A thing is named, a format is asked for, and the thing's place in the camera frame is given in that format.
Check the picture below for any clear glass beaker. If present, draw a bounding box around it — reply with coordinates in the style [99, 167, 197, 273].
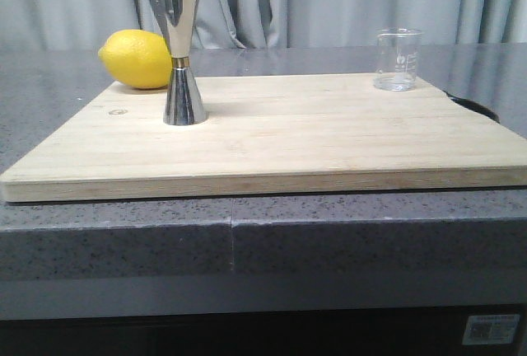
[373, 28, 422, 91]

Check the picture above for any steel double jigger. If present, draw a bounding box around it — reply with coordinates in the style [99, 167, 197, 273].
[148, 0, 207, 126]

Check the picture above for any wooden cutting board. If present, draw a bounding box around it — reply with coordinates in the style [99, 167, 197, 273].
[1, 73, 526, 202]

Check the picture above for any yellow lemon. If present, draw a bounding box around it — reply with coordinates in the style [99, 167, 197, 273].
[98, 29, 172, 89]

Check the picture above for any grey curtain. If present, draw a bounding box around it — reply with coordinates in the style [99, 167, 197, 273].
[1, 0, 526, 52]

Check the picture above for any white QR code label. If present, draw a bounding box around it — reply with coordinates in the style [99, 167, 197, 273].
[462, 314, 520, 345]

